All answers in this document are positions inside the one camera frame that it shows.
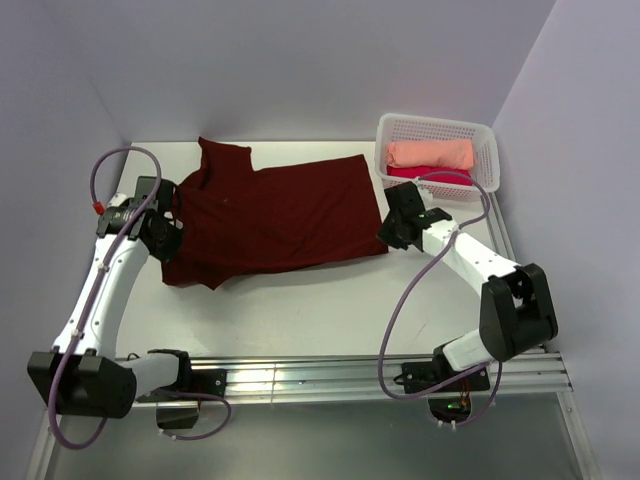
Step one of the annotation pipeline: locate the dark red t-shirt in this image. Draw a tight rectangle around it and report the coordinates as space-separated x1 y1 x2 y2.
162 138 388 289

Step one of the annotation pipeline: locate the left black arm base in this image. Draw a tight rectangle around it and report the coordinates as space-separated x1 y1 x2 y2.
154 369 231 439

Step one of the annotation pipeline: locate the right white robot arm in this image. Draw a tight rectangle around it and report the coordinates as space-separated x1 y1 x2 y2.
378 182 558 390

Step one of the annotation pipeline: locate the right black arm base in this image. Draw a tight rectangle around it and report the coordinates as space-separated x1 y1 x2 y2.
393 358 491 427

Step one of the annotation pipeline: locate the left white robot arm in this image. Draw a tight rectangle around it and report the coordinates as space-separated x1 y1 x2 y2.
27 176 195 419

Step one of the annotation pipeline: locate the rolled pink t-shirt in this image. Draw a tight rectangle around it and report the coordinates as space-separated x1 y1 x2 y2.
386 165 472 186

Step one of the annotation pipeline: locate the white plastic basket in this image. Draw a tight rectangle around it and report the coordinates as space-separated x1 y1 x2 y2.
374 113 500 201

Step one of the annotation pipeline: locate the rolled peach t-shirt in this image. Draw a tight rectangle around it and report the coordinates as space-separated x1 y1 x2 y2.
385 139 475 170

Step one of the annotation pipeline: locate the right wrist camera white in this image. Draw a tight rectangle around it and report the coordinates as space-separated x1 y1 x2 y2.
416 184 433 206

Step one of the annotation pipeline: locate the aluminium rail frame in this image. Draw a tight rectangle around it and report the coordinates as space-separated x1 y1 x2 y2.
24 194 601 480

